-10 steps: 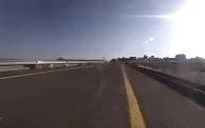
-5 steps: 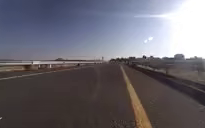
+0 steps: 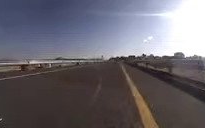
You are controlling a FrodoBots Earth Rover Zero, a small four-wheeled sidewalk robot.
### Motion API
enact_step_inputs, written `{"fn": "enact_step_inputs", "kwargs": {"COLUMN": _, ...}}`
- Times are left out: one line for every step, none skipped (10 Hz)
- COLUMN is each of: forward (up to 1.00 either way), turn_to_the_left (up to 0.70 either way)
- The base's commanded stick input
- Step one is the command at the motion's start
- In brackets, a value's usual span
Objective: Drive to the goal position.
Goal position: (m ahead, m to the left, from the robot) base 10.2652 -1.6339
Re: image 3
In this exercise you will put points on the grey asphalt shoulder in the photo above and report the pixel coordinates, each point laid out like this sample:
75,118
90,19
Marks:
170,103

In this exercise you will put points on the distant hill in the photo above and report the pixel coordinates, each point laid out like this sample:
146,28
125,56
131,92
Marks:
60,58

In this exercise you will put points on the grey asphalt road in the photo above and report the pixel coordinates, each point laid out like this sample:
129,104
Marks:
73,96

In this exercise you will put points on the yellow painted line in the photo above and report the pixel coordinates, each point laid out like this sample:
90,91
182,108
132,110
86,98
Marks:
138,98

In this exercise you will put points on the white guardrail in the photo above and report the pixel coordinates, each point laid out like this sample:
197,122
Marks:
40,62

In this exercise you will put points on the white painted line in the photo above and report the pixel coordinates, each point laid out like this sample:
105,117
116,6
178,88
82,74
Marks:
30,74

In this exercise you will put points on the distant row of trees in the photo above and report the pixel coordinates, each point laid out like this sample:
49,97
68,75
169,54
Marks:
178,55

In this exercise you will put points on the dark roadside barrier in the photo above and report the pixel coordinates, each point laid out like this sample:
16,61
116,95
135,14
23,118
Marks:
183,84

